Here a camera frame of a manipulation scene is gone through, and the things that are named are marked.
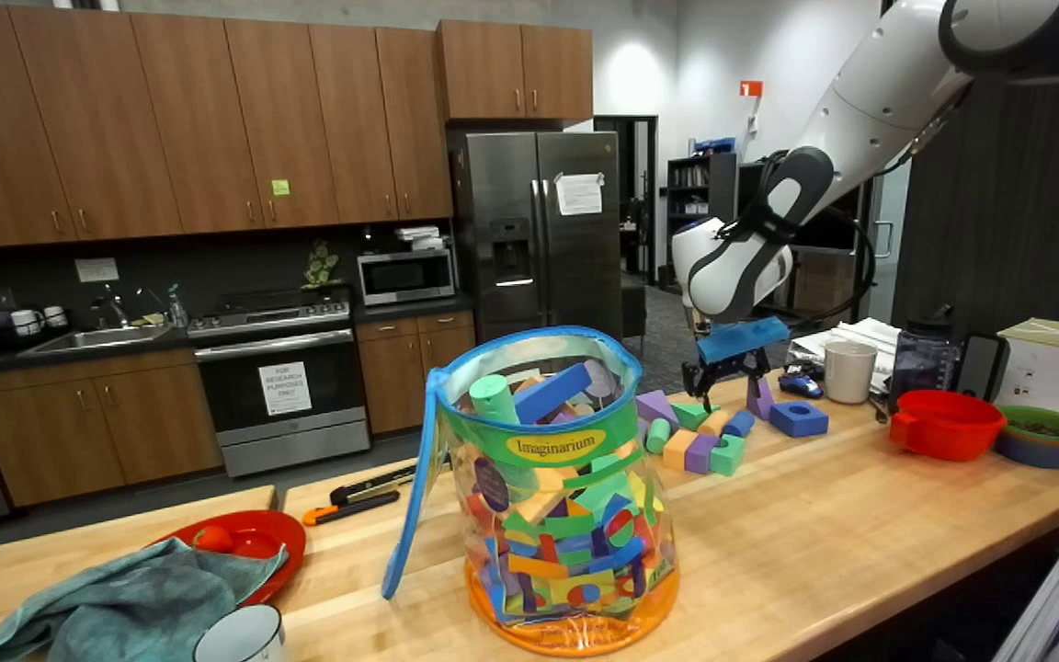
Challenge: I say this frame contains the silver microwave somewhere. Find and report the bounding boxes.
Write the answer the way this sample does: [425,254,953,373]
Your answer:
[351,248,458,308]

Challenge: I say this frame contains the orange black hand tool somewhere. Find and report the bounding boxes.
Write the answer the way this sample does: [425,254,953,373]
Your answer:
[298,461,419,531]

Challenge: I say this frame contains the white paper stack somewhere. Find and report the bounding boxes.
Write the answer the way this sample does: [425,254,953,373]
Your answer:
[788,314,908,373]

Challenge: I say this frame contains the green cylinder block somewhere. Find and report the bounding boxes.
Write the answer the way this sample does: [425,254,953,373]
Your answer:
[640,416,675,457]

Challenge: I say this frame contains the white label on oven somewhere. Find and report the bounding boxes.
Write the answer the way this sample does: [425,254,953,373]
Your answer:
[254,357,316,421]

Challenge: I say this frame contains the green arch block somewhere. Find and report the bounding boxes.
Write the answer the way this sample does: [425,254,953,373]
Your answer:
[705,432,752,477]

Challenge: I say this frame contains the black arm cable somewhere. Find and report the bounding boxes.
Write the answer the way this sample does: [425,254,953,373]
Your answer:
[784,205,883,331]

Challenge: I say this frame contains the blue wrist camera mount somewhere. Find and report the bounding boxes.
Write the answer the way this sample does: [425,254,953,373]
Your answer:
[696,314,794,367]

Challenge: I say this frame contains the brown upper cabinets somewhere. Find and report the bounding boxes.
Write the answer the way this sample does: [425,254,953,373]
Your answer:
[0,0,594,254]

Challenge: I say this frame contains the clear bag of foam blocks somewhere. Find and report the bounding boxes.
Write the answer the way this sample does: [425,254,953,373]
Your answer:
[378,324,685,660]

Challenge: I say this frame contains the green potted plant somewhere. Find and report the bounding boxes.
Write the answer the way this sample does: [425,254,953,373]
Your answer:
[301,239,346,293]

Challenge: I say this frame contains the green triangle block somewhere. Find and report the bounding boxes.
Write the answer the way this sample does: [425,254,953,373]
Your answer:
[669,397,712,433]

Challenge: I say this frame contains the purple wedge block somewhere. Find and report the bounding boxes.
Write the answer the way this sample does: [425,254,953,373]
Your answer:
[743,379,780,423]

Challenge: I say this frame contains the white cup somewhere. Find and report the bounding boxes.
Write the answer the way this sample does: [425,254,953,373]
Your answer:
[818,337,878,408]

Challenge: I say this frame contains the black box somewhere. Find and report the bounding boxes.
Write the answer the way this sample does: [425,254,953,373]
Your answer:
[954,331,1011,402]

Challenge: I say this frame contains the white item atop microwave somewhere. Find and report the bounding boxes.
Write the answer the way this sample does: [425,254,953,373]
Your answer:
[392,221,449,254]

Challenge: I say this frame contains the green and blue bowl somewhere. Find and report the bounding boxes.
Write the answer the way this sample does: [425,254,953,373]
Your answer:
[993,402,1059,472]

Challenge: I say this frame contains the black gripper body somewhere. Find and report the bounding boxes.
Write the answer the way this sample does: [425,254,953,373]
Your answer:
[698,350,772,388]

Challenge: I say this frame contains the yellow rectangular block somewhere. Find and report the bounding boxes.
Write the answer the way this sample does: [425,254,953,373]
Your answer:
[659,427,705,473]

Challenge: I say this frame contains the teal cloth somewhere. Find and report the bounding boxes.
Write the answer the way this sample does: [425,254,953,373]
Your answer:
[0,537,291,662]

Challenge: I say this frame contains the steel oven range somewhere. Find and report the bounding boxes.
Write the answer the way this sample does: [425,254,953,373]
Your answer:
[188,298,374,482]

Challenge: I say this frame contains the black steel refrigerator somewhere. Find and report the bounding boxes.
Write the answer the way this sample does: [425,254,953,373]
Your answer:
[449,126,623,345]

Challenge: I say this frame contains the white wall outlet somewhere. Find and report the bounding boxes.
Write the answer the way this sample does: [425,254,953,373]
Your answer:
[72,254,121,288]

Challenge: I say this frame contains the blue white toy figure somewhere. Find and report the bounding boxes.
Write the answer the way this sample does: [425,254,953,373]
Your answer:
[780,363,826,402]

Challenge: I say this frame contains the brown lower cabinet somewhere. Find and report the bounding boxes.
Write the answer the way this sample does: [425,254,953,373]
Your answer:
[351,307,476,438]
[0,345,224,511]

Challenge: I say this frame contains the red plastic bowl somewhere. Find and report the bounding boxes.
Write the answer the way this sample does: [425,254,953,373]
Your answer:
[886,388,1006,468]

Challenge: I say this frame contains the red bowl left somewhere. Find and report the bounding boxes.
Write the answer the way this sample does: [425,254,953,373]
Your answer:
[156,506,310,612]

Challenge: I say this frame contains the purple long rectangular block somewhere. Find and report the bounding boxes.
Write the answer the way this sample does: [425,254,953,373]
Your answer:
[681,432,724,477]

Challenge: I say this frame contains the white paper on refrigerator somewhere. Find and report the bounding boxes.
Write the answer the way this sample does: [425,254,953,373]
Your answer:
[551,171,605,221]

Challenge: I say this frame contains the blue square block with hole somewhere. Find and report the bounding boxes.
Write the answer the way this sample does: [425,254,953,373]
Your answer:
[767,402,830,443]

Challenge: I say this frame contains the white box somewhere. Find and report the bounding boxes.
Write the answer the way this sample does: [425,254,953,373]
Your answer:
[995,314,1059,416]

